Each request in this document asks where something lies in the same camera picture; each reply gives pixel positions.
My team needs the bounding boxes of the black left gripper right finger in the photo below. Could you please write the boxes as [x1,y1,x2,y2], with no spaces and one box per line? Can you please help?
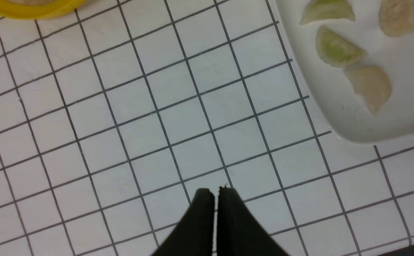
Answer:
[216,187,288,256]

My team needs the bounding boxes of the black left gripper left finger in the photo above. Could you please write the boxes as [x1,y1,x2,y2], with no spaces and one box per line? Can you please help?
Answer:
[152,188,215,256]

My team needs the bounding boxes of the small green dumpling steamer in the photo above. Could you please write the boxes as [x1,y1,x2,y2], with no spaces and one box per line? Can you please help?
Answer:
[315,26,368,68]

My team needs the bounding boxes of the pink dumpling plate bottom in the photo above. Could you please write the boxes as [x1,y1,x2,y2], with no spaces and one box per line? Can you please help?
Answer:
[344,65,392,116]

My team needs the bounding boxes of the pink dumpling plate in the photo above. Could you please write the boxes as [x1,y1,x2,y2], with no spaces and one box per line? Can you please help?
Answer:
[344,65,392,116]
[379,0,414,37]

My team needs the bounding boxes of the green dumpling plate left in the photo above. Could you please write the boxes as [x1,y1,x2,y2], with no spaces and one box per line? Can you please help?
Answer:
[299,0,356,25]

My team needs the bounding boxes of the white square plate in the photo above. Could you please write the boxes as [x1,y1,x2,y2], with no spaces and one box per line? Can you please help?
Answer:
[274,0,414,144]

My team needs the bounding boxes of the pink dumpling plate centre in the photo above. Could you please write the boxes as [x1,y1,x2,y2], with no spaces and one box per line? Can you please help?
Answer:
[379,0,414,37]

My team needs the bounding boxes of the bamboo steamer lid yellow rim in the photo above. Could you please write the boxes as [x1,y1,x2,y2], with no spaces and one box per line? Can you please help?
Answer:
[0,0,86,20]

